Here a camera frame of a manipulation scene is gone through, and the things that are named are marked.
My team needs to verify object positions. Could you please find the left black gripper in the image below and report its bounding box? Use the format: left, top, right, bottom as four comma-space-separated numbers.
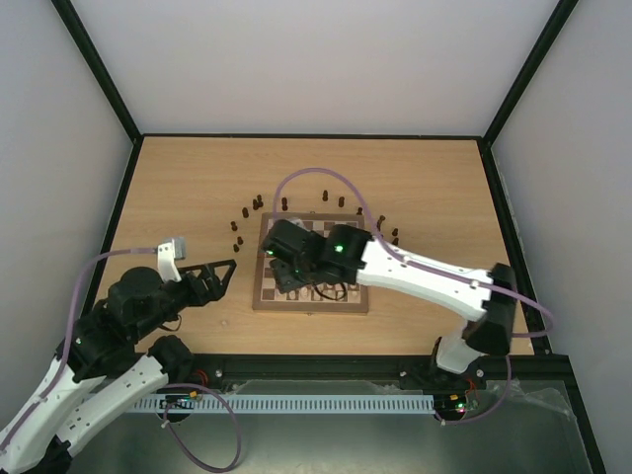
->
134, 260, 239, 339

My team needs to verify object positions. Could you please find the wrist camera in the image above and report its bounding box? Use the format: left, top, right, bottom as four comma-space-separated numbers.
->
288, 217, 306, 229
156, 236, 187, 282

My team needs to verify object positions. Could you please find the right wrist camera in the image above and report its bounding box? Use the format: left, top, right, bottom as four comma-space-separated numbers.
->
288, 217, 306, 229

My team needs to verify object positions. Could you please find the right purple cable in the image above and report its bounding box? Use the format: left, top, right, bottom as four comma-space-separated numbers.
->
274, 168, 555, 427

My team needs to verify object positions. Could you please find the wooden chess board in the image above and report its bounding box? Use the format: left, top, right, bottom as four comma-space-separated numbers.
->
252, 212, 369, 315

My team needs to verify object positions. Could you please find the light blue cable duct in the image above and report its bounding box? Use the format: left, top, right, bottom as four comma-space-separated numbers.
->
128, 394, 435, 415

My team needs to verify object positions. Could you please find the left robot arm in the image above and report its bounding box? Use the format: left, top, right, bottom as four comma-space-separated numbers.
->
1, 260, 237, 473

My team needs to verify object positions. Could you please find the purple cable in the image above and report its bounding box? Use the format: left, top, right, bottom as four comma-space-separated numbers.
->
0, 245, 243, 470
274, 168, 555, 427

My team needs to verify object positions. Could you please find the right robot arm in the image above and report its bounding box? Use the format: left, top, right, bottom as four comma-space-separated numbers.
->
261, 219, 516, 387

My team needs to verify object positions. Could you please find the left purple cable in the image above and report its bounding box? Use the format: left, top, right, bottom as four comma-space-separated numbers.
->
0, 245, 243, 470

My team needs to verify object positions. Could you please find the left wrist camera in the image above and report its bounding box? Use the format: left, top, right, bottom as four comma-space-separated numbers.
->
156, 236, 187, 282

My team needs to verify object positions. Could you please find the black aluminium frame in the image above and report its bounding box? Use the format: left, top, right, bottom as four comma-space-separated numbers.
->
53, 1, 605, 473

